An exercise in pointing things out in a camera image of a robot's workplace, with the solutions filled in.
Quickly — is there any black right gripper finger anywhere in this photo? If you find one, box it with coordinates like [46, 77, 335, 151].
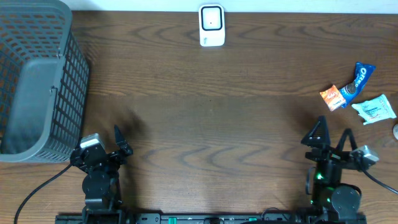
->
[335, 128, 359, 153]
[301, 116, 331, 148]

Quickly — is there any orange snack box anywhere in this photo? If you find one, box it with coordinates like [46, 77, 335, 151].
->
[320, 85, 346, 111]

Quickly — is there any light teal snack packet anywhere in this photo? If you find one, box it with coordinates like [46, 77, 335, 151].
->
[351, 94, 397, 125]

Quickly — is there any green lid jar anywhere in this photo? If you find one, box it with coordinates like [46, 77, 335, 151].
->
[392, 124, 398, 139]

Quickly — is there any blue Oreo cookie pack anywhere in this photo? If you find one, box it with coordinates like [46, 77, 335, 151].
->
[339, 62, 376, 108]

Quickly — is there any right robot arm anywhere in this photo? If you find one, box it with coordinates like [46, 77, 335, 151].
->
[301, 116, 367, 223]

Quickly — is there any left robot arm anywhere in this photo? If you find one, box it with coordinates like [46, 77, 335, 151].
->
[70, 125, 134, 224]

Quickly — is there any white barcode scanner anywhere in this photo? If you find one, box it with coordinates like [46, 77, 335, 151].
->
[198, 4, 226, 47]

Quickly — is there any grey plastic mesh basket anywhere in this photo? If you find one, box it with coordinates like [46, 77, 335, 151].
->
[1, 1, 90, 163]

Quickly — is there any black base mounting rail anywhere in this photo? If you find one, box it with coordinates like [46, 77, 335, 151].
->
[55, 210, 331, 224]

